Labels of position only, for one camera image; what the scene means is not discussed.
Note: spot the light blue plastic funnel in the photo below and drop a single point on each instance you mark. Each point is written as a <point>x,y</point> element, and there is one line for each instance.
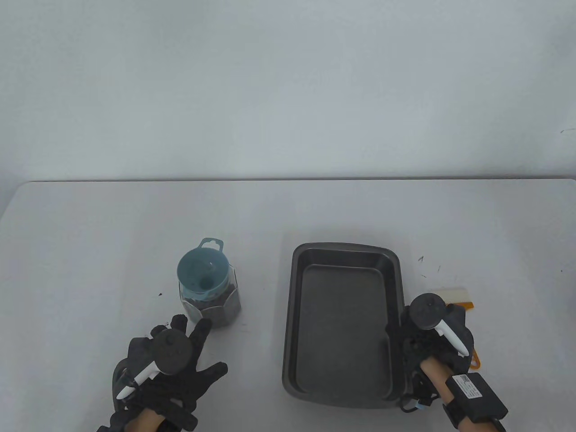
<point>198,270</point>

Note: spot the clear glass jar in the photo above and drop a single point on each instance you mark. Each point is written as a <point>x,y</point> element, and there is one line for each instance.
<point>231,308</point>

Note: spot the orange brush with white bristles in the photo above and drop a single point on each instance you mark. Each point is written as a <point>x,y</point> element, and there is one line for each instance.
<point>450,293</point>

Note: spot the dark grey baking tray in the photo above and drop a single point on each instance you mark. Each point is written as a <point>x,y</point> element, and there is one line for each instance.
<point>342,324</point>

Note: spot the person's left forearm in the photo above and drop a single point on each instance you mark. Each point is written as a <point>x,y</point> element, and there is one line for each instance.
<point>144,420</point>

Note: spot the person's right hand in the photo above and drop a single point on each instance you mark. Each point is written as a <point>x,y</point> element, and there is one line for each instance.
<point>411,346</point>

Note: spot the person's right forearm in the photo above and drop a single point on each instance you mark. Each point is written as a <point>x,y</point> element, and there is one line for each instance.
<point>436,373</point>

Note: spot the person's left hand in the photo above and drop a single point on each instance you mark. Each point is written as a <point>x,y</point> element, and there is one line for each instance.
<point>202,378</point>

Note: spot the grey and white right controller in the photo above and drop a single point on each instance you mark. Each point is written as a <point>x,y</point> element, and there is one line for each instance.
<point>427,310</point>

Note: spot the black right wrist box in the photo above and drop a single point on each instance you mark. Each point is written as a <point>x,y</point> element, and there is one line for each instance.
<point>477,398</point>

